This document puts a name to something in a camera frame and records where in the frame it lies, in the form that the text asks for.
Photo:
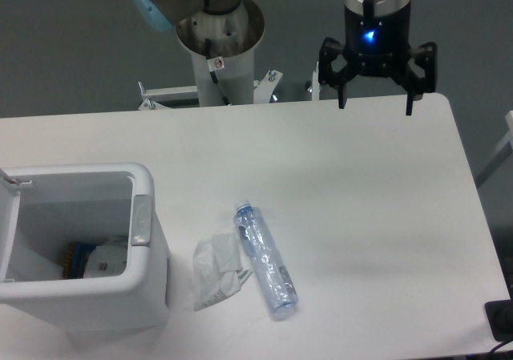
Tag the white plastic wrapper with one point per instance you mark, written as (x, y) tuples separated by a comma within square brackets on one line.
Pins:
[(217, 270)]

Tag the white metal base frame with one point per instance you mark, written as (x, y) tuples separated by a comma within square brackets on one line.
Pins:
[(271, 89)]

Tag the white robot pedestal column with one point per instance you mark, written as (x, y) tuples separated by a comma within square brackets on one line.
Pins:
[(222, 51)]

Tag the white trash can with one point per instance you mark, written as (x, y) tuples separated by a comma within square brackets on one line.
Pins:
[(45, 208)]

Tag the blue orange snack package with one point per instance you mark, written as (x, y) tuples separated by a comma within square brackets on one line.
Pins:
[(76, 258)]

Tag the clear crushed plastic bottle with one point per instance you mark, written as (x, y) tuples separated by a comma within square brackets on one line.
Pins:
[(265, 258)]

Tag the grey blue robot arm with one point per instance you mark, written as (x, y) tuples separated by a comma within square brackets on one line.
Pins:
[(166, 14)]

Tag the white paper trash in bin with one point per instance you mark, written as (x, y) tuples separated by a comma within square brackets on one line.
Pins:
[(108, 259)]

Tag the black device at table edge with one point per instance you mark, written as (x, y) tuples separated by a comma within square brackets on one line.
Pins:
[(499, 315)]

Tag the white metal stand right edge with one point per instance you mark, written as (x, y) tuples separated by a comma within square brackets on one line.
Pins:
[(501, 151)]

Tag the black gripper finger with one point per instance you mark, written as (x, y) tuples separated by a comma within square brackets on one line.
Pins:
[(330, 50), (418, 75)]

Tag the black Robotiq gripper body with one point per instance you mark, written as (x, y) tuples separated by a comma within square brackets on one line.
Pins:
[(376, 47)]

